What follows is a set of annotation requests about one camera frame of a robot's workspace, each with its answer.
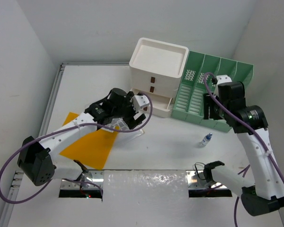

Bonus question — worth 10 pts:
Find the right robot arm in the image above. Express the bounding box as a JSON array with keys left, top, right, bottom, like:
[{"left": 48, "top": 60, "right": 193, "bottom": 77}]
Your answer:
[{"left": 203, "top": 76, "right": 284, "bottom": 216}]

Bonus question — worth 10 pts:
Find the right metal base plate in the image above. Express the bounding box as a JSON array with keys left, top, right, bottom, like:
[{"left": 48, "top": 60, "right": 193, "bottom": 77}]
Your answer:
[{"left": 186, "top": 170, "right": 227, "bottom": 190}]

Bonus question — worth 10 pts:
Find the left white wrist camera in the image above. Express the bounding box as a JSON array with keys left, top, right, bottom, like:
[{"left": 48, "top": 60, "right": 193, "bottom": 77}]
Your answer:
[{"left": 133, "top": 95, "right": 150, "bottom": 111}]

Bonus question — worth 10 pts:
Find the green plastic file organizer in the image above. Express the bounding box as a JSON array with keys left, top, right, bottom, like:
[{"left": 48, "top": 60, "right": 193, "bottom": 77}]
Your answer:
[{"left": 170, "top": 51, "right": 254, "bottom": 132}]

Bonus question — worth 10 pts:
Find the purple cable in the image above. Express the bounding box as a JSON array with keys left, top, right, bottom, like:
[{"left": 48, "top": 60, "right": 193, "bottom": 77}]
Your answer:
[
  {"left": 203, "top": 72, "right": 284, "bottom": 227},
  {"left": 0, "top": 93, "right": 154, "bottom": 204}
]

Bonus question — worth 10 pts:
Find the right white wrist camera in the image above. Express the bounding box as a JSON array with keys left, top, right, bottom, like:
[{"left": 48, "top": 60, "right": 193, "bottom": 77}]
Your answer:
[{"left": 216, "top": 75, "right": 232, "bottom": 85}]

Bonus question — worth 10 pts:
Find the blue-capped small dropper bottle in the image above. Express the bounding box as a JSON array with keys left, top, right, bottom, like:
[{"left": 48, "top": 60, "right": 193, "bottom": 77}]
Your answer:
[{"left": 199, "top": 133, "right": 213, "bottom": 147}]

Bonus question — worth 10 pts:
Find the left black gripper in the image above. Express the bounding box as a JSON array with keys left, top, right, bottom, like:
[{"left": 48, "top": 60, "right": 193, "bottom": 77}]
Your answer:
[{"left": 112, "top": 92, "right": 144, "bottom": 128}]

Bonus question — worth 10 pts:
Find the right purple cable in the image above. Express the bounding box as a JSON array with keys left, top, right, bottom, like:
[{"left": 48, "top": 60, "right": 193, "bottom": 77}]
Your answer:
[{"left": 203, "top": 72, "right": 284, "bottom": 227}]

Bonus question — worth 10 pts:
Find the metal base plate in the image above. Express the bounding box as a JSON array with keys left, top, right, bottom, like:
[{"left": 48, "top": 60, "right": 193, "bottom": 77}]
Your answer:
[
  {"left": 60, "top": 170, "right": 104, "bottom": 190},
  {"left": 186, "top": 170, "right": 227, "bottom": 190}
]

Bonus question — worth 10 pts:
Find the white three-drawer storage box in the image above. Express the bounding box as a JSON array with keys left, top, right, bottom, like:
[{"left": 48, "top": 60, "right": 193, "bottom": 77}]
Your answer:
[{"left": 129, "top": 37, "right": 189, "bottom": 118}]

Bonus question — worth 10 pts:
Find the orange plastic folder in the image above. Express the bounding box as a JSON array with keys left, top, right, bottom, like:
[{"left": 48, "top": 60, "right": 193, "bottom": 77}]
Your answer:
[{"left": 59, "top": 112, "right": 120, "bottom": 170}]

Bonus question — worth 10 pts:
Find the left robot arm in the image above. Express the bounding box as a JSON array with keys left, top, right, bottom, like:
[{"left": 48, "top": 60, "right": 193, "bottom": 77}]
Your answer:
[{"left": 17, "top": 88, "right": 151, "bottom": 186}]

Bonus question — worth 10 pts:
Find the white foam front panel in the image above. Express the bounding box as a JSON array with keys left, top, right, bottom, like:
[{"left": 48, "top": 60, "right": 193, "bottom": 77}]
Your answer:
[{"left": 7, "top": 169, "right": 284, "bottom": 227}]

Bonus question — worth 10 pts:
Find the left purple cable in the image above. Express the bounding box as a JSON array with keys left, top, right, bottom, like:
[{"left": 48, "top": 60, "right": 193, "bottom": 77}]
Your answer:
[{"left": 0, "top": 93, "right": 154, "bottom": 204}]

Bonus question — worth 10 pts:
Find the clear sleeve with documents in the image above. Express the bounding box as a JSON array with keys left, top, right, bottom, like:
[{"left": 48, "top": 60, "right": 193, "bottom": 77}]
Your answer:
[{"left": 108, "top": 118, "right": 145, "bottom": 140}]

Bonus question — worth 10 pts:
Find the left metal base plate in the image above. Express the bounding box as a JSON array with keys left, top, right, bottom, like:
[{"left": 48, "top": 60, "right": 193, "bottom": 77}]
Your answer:
[{"left": 60, "top": 170, "right": 104, "bottom": 190}]

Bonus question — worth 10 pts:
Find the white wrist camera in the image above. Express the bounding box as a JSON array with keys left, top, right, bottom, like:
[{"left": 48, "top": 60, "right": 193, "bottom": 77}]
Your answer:
[
  {"left": 216, "top": 75, "right": 232, "bottom": 85},
  {"left": 133, "top": 95, "right": 150, "bottom": 111}
]

